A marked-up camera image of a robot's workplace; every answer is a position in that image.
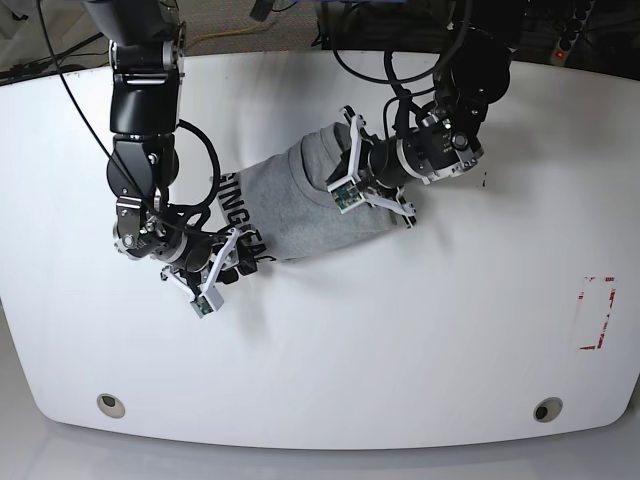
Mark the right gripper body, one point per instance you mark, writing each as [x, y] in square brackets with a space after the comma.
[204, 262]

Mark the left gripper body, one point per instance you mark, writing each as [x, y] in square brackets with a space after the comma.
[377, 171]

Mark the grey T-shirt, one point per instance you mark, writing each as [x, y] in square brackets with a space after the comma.
[285, 200]

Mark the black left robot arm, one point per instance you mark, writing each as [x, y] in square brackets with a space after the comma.
[439, 113]

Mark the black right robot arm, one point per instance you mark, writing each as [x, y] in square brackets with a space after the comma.
[147, 40]

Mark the power strip with red light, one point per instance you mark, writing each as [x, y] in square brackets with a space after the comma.
[572, 28]

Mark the black tripod rod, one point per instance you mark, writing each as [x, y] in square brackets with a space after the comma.
[35, 68]

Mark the red tape rectangle marker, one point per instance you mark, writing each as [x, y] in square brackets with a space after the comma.
[593, 312]

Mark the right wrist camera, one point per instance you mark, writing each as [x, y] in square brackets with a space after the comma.
[207, 303]

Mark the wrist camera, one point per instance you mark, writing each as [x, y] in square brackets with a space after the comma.
[207, 303]
[346, 195]

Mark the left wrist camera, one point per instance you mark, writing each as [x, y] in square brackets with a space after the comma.
[346, 195]

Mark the left table cable grommet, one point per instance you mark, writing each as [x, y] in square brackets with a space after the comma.
[111, 406]

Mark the table cable grommet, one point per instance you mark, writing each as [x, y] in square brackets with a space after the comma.
[111, 406]
[548, 410]

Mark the right table cable grommet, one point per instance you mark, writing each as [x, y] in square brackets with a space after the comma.
[548, 410]

